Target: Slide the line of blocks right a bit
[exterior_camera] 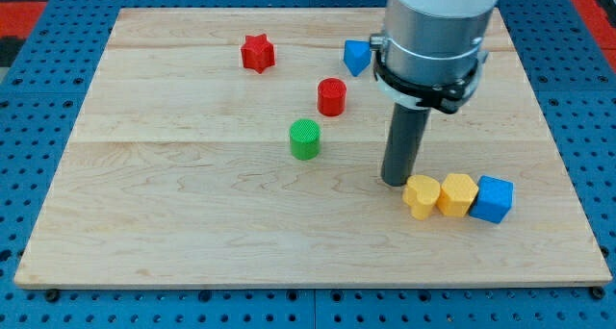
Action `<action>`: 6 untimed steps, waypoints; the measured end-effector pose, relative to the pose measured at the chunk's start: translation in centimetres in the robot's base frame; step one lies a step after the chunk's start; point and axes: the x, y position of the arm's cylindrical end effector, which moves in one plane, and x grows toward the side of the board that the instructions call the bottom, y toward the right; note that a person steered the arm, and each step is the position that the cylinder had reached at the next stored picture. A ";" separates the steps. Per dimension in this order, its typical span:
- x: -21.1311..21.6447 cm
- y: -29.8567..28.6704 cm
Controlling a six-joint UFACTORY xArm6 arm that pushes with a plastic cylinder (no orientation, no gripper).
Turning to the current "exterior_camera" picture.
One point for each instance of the green cylinder block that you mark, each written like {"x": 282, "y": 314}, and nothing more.
{"x": 305, "y": 139}

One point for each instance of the black white mounting clamp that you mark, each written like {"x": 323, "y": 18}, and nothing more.
{"x": 447, "y": 99}

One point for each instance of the red cylinder block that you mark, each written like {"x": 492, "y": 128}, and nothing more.
{"x": 332, "y": 94}

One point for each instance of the blue triangular block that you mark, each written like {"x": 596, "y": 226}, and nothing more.
{"x": 357, "y": 56}

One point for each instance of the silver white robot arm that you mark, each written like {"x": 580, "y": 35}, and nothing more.
{"x": 433, "y": 42}

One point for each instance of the yellow hexagon block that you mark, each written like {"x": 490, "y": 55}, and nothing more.
{"x": 458, "y": 193}

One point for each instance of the blue cube block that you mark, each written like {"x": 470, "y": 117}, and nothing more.
{"x": 494, "y": 199}

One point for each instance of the wooden board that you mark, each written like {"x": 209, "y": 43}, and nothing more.
{"x": 178, "y": 172}

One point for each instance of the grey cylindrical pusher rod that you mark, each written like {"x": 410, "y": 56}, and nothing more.
{"x": 405, "y": 136}

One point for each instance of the yellow heart block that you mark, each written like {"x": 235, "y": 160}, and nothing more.
{"x": 420, "y": 195}

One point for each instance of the red star block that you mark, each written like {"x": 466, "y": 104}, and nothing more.
{"x": 258, "y": 53}

